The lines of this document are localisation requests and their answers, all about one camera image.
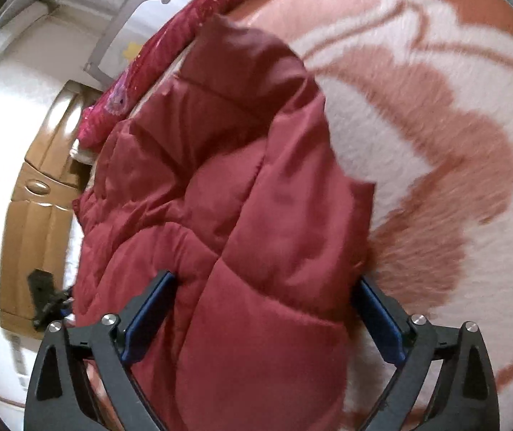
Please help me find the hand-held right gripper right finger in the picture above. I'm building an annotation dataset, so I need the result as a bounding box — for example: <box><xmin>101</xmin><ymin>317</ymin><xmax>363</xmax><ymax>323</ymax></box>
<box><xmin>354</xmin><ymin>275</ymin><xmax>502</xmax><ymax>431</ymax></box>

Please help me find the white pillow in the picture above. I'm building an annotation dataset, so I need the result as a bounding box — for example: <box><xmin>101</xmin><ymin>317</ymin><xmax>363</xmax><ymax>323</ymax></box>
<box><xmin>69</xmin><ymin>137</ymin><xmax>102</xmax><ymax>164</ymax></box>

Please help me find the orange and white blanket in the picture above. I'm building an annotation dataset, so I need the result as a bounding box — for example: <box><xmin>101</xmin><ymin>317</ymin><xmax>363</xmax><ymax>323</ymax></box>
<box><xmin>81</xmin><ymin>0</ymin><xmax>513</xmax><ymax>431</ymax></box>

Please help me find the red floral quilt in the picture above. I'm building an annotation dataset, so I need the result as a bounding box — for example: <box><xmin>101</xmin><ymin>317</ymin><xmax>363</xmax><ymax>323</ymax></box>
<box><xmin>79</xmin><ymin>0</ymin><xmax>302</xmax><ymax>149</ymax></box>

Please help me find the wooden headboard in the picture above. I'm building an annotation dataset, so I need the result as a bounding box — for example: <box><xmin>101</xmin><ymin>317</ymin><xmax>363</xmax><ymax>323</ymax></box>
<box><xmin>0</xmin><ymin>80</ymin><xmax>104</xmax><ymax>339</ymax></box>

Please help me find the red quilted jacket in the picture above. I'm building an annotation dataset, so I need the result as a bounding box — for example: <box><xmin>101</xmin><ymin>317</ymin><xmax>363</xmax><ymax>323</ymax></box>
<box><xmin>71</xmin><ymin>13</ymin><xmax>376</xmax><ymax>431</ymax></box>

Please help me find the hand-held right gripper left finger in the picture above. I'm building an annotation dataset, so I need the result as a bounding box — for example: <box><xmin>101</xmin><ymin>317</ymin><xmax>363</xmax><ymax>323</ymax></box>
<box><xmin>24</xmin><ymin>270</ymin><xmax>177</xmax><ymax>431</ymax></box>

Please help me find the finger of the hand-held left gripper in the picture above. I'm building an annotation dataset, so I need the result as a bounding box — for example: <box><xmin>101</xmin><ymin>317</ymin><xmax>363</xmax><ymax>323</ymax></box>
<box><xmin>56</xmin><ymin>287</ymin><xmax>78</xmax><ymax>319</ymax></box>

